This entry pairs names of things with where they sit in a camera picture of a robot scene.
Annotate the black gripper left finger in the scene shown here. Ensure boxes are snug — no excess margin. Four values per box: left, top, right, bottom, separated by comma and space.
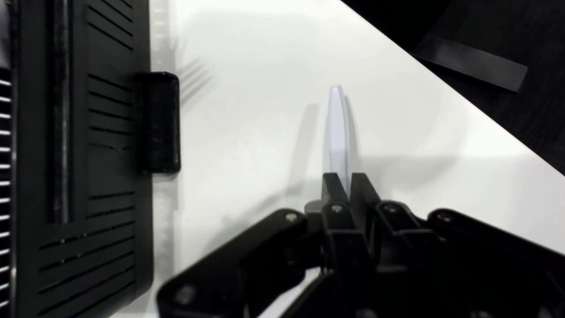
156, 172, 365, 318

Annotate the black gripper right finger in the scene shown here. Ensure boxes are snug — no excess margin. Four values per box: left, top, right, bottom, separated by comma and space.
350, 172, 565, 318

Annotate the white table stand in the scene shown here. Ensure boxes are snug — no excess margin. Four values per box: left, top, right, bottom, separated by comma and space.
414, 34, 531, 94

